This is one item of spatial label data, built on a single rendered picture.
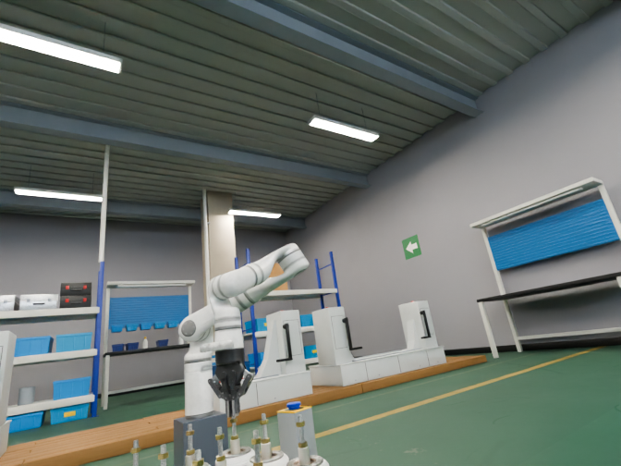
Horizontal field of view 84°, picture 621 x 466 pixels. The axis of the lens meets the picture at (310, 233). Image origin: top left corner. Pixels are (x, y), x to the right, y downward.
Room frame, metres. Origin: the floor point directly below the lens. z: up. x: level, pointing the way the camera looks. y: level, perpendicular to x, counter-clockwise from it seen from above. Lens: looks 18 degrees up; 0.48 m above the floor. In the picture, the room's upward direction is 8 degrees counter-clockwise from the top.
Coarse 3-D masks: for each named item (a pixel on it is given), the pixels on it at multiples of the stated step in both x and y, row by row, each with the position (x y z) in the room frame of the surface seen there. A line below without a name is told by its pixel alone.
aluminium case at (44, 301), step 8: (24, 296) 4.11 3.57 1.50; (32, 296) 4.16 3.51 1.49; (40, 296) 4.20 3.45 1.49; (48, 296) 4.25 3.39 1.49; (56, 296) 4.31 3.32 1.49; (24, 304) 4.12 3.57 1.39; (32, 304) 4.17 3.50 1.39; (40, 304) 4.21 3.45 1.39; (48, 304) 4.26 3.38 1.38; (56, 304) 4.31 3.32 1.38
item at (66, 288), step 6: (90, 282) 4.50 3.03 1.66; (60, 288) 4.32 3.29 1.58; (66, 288) 4.35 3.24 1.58; (72, 288) 4.39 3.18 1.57; (78, 288) 4.42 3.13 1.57; (84, 288) 4.46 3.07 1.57; (90, 288) 4.50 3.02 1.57; (60, 294) 4.32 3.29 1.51; (66, 294) 4.35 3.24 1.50; (72, 294) 4.39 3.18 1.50; (78, 294) 4.43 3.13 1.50; (84, 294) 4.47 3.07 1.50; (90, 294) 4.50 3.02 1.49
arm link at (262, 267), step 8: (280, 248) 1.14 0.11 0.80; (288, 248) 1.15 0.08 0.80; (296, 248) 1.16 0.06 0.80; (272, 256) 1.09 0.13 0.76; (280, 256) 1.14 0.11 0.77; (248, 264) 1.02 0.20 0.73; (256, 264) 1.03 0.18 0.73; (264, 264) 1.04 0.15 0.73; (272, 264) 1.08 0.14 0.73; (256, 272) 1.01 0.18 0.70; (264, 272) 1.04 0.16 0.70; (264, 280) 1.06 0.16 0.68
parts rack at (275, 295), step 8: (248, 256) 5.75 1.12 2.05; (328, 264) 6.89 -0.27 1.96; (320, 280) 7.24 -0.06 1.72; (320, 288) 7.22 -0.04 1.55; (328, 288) 6.67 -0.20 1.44; (336, 288) 6.77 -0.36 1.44; (272, 296) 6.49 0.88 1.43; (280, 296) 6.64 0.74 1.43; (288, 296) 6.80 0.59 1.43; (296, 296) 6.91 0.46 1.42; (304, 296) 7.02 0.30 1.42; (312, 296) 7.13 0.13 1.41; (320, 296) 7.23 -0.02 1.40; (336, 296) 6.78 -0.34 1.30; (304, 328) 6.29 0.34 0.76; (312, 328) 6.39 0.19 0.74; (248, 336) 6.30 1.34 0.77; (256, 336) 5.77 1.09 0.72; (264, 336) 5.85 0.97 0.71; (256, 344) 5.76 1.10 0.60; (256, 352) 5.76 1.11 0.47; (256, 360) 5.75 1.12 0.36; (312, 360) 6.34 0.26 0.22; (256, 368) 5.75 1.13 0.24
